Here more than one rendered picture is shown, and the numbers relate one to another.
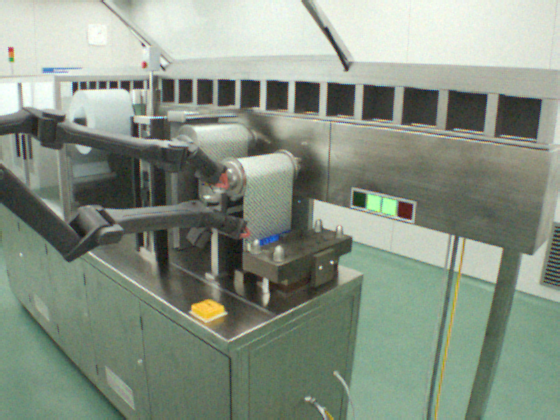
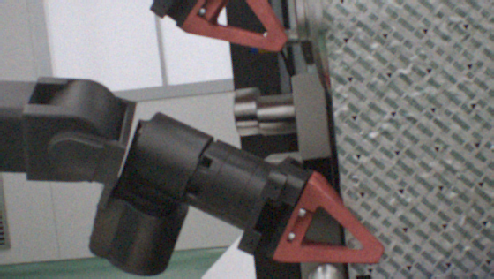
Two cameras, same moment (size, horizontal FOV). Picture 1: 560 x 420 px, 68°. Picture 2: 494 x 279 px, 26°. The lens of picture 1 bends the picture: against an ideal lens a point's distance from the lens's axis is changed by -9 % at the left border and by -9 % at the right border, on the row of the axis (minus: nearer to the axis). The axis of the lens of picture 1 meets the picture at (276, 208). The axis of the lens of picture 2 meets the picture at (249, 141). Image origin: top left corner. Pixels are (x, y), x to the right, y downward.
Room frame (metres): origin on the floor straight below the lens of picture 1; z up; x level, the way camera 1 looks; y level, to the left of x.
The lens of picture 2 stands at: (0.96, -0.53, 1.23)
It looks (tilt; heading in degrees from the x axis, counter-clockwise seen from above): 5 degrees down; 57
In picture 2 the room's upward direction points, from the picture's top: 6 degrees counter-clockwise
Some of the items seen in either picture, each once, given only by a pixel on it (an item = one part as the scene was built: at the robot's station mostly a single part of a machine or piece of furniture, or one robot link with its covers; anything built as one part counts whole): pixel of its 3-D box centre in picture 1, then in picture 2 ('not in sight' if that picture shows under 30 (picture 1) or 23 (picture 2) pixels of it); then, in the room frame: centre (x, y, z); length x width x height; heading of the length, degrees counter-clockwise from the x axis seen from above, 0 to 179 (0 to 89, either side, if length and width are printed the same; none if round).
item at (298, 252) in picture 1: (300, 251); not in sight; (1.49, -0.09, 1.00); 0.40 x 0.16 x 0.06; 137
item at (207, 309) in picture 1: (207, 309); not in sight; (1.21, 0.20, 0.91); 0.07 x 0.07 x 0.02; 47
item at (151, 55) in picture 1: (149, 58); not in sight; (1.89, 0.54, 1.66); 0.07 x 0.07 x 0.10; 42
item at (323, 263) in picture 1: (323, 267); not in sight; (1.43, -0.17, 0.96); 0.10 x 0.03 x 0.11; 137
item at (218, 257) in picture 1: (215, 235); (307, 252); (1.48, 0.21, 1.05); 0.06 x 0.05 x 0.31; 137
